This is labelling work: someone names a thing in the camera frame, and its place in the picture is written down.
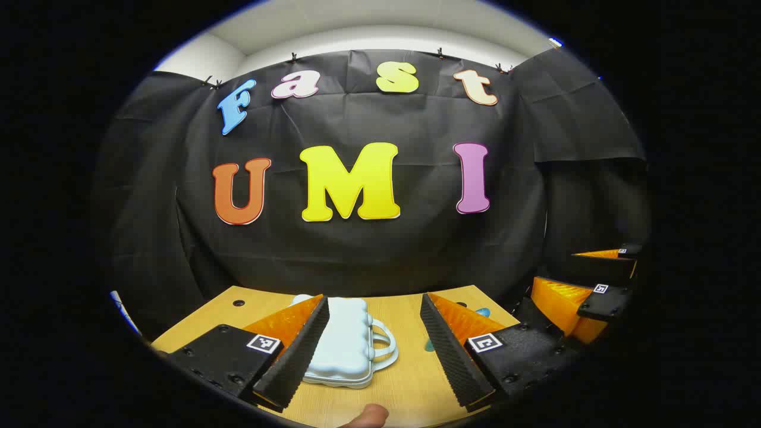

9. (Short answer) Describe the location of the computer monitor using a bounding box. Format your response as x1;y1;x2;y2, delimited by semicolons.
110;290;142;336

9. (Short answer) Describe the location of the light blue suitcase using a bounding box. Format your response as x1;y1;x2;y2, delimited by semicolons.
290;294;399;390

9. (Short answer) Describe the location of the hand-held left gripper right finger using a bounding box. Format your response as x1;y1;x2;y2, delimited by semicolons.
419;292;580;414

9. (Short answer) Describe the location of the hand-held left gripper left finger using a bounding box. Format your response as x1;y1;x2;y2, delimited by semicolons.
156;294;331;414

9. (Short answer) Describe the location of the black backdrop cloth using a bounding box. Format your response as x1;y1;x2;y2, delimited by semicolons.
92;48;652;339

